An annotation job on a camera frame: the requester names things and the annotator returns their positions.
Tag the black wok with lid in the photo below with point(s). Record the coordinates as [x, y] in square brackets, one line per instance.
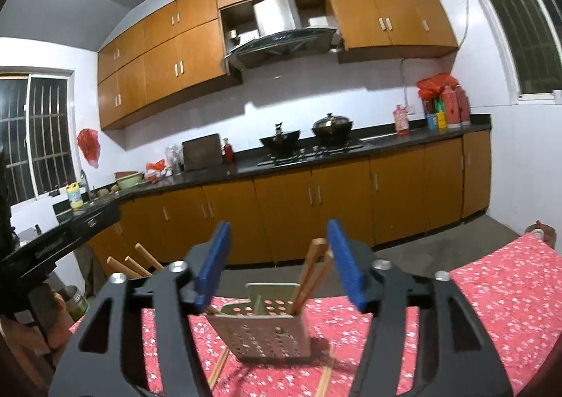
[331, 129]

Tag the yellow and blue box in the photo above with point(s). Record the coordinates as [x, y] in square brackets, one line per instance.
[434, 121]

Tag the metal faucet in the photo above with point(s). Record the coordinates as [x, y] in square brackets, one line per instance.
[85, 182]

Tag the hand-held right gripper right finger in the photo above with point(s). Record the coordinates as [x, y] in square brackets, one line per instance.
[347, 265]

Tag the wooden base cabinets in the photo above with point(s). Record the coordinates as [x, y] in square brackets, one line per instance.
[281, 212]

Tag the steel range hood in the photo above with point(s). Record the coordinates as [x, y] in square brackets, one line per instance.
[274, 15]

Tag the green metal can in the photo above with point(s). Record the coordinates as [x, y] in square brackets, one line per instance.
[73, 302]

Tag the red and white plastic bag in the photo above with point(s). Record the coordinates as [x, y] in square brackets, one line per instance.
[157, 169]

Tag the hanging red plastic bag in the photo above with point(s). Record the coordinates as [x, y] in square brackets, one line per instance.
[89, 146]

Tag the red sauce bottle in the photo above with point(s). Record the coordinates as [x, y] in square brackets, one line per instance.
[228, 152]

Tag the pink plastic bottle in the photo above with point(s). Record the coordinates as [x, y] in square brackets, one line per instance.
[401, 120]

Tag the red floral tablecloth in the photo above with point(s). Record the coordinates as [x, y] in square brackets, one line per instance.
[491, 291]

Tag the green plastic basin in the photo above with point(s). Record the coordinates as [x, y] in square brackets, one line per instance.
[129, 182]

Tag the clear plastic bag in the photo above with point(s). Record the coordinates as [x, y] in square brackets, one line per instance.
[174, 157]

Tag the wooden chopstick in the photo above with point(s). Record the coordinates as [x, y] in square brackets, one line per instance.
[137, 266]
[314, 269]
[307, 267]
[149, 256]
[118, 267]
[327, 370]
[319, 276]
[218, 366]

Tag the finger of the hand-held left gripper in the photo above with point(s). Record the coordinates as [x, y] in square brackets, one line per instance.
[94, 223]

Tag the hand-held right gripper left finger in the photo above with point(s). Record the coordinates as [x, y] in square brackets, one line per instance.
[213, 265]

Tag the red thermos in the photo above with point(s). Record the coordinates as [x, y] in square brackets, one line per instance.
[463, 106]
[450, 109]

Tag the white cup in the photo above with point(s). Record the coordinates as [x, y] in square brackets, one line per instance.
[557, 97]

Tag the dark cutting board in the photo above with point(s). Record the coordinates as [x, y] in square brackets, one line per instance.
[202, 152]

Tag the wooden wall cabinets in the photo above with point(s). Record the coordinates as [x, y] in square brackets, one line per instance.
[175, 59]

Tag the yellow detergent bottle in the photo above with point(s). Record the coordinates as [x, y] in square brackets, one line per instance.
[74, 197]

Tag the black kitchen countertop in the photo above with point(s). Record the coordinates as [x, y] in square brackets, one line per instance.
[237, 168]

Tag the black gas stove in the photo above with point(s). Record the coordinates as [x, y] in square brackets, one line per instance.
[307, 155]

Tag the beige perforated utensil holder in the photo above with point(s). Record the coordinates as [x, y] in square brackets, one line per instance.
[263, 340]

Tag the red plastic bag on thermoses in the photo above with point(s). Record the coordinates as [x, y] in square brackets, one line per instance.
[434, 85]

